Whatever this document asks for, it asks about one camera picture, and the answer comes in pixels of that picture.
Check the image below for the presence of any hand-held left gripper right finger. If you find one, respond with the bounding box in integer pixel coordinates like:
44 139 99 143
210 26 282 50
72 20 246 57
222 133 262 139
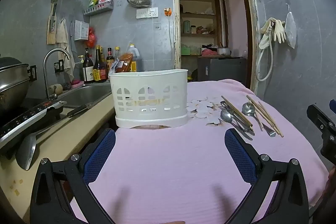
224 128 310 224

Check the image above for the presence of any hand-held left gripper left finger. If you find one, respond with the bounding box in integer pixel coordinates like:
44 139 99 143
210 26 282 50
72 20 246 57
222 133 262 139
30 128 116 224

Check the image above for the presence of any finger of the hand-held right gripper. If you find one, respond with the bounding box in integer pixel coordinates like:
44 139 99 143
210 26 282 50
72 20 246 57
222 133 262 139
307 104 336 136

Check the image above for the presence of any steel fork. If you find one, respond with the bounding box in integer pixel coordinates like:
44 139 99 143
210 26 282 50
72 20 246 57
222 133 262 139
220 101 256 136

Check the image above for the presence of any wooden chopstick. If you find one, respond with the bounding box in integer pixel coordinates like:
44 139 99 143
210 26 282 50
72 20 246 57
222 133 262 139
252 108 277 133
221 96 253 127
221 98 251 128
258 101 281 135
246 95 284 138

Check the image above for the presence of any white plastic utensil basket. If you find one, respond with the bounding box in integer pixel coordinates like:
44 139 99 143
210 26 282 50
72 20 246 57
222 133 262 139
109 69 189 129

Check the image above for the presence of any person's right hand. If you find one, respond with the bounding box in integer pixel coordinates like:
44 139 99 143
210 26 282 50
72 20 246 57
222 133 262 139
325 165 336 203

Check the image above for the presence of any beige kitchen counter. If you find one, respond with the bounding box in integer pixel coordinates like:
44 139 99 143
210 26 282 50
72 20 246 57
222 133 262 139
0 82 116 224

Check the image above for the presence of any stainless steel sink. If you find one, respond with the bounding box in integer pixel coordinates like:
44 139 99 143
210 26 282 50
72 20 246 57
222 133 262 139
56 83 113 109

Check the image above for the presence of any pink floral cloth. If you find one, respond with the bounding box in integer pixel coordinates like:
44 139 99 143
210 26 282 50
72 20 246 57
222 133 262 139
70 79 332 224

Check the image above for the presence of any kitchen cleaver knife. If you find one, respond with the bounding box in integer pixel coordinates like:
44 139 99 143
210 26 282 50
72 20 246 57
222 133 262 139
15 103 94 171

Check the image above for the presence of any round dish scrubber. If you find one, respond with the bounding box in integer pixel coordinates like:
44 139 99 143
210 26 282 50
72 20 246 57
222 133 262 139
48 83 64 95

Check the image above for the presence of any black induction cooker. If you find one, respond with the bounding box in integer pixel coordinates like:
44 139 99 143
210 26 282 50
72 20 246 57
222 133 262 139
0 99 68 146

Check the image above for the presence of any yellow label sauce bottle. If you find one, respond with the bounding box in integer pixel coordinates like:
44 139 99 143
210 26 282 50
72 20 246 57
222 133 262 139
93 45 108 82

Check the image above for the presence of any grey cabinet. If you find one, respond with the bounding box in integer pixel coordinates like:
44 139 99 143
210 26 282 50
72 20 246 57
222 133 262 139
197 56 247 85

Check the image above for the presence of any dark pump bottle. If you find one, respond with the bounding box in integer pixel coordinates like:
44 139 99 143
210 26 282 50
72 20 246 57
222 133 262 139
78 48 95 84

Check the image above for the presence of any white mesh bag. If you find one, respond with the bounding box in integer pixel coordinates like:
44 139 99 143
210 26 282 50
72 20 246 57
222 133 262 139
285 3 298 49

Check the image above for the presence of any cream rubber glove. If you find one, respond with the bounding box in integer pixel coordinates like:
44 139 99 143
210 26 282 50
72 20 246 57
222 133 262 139
258 18 275 49
273 20 287 43

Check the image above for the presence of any red label sauce bottle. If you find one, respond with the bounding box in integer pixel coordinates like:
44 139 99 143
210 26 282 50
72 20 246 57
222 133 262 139
106 47 115 78

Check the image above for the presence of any red cloth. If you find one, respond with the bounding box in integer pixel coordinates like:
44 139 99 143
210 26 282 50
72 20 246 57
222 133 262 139
201 48 218 57

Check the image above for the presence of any chrome faucet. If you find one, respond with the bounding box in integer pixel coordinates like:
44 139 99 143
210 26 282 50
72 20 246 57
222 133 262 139
43 47 72 100

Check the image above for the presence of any steel cooking pot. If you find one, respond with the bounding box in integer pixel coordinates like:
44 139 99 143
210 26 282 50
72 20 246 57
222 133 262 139
0 56 31 115

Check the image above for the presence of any red plastic bag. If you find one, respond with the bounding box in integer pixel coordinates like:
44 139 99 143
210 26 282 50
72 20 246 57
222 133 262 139
86 27 97 48

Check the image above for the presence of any hanging beige towel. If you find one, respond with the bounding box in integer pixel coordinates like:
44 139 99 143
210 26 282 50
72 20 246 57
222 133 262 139
56 18 75 82

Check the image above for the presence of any wooden knife board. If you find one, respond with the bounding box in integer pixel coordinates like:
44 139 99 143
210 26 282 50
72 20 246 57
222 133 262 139
47 16 57 45

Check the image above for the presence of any wooden shelf unit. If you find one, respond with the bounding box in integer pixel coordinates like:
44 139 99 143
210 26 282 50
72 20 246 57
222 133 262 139
179 0 224 57

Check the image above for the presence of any hanging kitchen knife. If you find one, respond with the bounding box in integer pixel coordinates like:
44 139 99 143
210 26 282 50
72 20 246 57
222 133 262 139
50 0 59 33

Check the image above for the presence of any white shower hose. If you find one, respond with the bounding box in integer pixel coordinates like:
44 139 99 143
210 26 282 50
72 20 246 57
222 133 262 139
256 26 275 82

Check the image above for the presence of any white wall box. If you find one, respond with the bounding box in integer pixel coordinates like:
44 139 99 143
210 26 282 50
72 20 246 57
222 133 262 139
74 20 90 41

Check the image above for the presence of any grey wall shelf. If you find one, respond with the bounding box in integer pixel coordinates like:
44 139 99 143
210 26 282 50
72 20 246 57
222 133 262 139
83 0 114 17

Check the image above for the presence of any white wall socket panel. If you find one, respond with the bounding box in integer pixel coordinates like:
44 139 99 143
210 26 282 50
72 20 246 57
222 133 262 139
136 7 159 19

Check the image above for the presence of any wooden door frame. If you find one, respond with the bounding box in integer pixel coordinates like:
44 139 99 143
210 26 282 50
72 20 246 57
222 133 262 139
171 0 259 95

